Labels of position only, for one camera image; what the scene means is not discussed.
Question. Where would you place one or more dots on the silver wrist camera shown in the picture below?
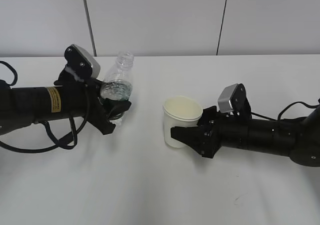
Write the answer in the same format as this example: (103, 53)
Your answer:
(80, 63)
(233, 98)

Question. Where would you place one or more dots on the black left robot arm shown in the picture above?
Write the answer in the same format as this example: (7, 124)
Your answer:
(20, 107)

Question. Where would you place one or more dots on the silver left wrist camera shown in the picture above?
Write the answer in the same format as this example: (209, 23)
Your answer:
(80, 63)

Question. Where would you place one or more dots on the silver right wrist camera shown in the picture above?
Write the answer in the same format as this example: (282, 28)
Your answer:
(233, 98)

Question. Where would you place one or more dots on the white paper cup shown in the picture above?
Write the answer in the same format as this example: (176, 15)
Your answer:
(179, 111)

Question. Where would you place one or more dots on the clear water bottle green label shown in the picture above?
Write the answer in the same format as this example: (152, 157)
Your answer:
(118, 81)

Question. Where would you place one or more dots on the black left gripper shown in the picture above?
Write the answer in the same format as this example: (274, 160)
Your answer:
(79, 97)

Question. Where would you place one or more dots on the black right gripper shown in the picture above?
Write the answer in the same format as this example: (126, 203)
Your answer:
(218, 128)

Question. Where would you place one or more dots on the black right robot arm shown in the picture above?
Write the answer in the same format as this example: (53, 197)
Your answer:
(297, 138)

